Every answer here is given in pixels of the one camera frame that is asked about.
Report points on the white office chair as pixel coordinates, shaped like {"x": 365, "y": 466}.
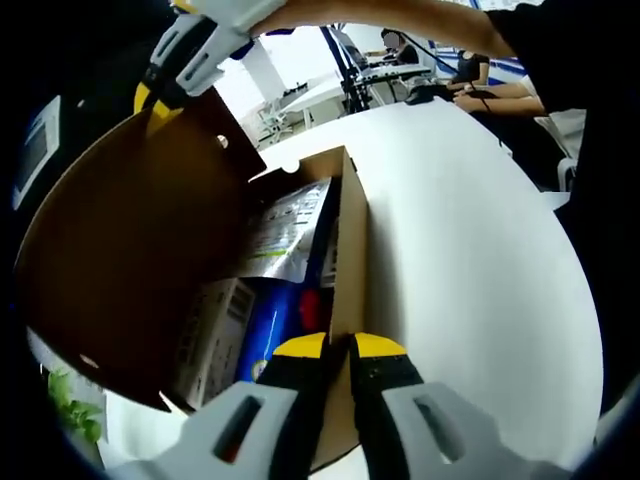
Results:
{"x": 275, "y": 120}

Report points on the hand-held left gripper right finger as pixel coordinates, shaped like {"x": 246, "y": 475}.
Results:
{"x": 430, "y": 435}

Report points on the black computer mouse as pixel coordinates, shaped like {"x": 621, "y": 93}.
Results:
{"x": 420, "y": 97}

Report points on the silver foil sachet pack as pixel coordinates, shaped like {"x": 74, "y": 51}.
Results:
{"x": 285, "y": 230}

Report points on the green potted plant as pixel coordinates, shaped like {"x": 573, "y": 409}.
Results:
{"x": 75, "y": 415}

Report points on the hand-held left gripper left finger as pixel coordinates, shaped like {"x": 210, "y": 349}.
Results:
{"x": 240, "y": 435}

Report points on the blue soft tissue pack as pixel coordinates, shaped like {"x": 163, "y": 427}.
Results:
{"x": 270, "y": 320}

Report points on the brown cardboard shoe box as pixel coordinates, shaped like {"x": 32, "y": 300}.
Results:
{"x": 125, "y": 240}

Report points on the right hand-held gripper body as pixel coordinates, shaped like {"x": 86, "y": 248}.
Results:
{"x": 230, "y": 12}

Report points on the grey keyboard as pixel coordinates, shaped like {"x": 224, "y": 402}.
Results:
{"x": 395, "y": 72}

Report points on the white office desk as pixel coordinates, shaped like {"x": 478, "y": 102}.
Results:
{"x": 320, "y": 95}

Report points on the white green medicine box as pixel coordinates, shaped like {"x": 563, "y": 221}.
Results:
{"x": 215, "y": 340}

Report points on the ceiling air conditioner vent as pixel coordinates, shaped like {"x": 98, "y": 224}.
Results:
{"x": 37, "y": 150}

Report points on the person's black shirt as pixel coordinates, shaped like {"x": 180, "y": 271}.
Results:
{"x": 600, "y": 150}

